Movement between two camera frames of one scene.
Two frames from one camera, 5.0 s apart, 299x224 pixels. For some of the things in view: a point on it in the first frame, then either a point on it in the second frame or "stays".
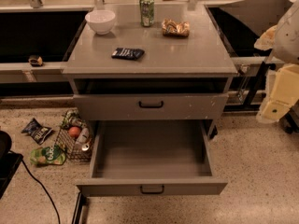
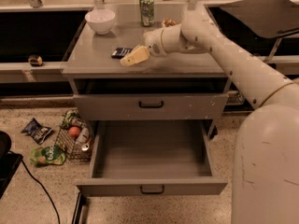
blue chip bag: [38, 133] stays
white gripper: [288, 41] -> [153, 42]
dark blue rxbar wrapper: [128, 53] stays
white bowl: [100, 21] stays
